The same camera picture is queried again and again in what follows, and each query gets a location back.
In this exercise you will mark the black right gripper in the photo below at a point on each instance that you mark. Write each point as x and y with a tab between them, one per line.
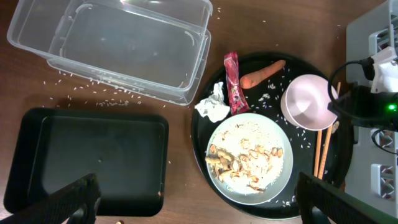
366	109

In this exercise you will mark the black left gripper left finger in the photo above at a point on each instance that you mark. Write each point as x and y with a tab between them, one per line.
76	203

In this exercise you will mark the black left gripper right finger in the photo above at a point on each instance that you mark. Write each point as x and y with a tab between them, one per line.
320	202

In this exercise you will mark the wooden chopstick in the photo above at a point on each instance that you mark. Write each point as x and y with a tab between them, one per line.
317	153
324	152

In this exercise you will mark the peanut on tray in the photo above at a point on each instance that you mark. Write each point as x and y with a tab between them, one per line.
335	127

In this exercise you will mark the black rectangular tray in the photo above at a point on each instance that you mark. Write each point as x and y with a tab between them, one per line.
127	153

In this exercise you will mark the round black tray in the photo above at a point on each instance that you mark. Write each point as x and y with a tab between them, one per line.
265	100

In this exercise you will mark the grey plate with food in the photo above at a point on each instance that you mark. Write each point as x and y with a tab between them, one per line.
249	159

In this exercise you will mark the orange carrot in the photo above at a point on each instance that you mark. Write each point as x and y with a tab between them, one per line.
251	80

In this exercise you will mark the red snack wrapper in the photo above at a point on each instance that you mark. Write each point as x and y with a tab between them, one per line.
237	100

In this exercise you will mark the crumpled white tissue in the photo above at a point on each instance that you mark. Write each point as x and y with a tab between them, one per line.
214	106

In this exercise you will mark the clear plastic bin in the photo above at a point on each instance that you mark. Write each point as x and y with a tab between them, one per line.
154	48

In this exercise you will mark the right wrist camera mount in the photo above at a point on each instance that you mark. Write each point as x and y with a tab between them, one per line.
385	67

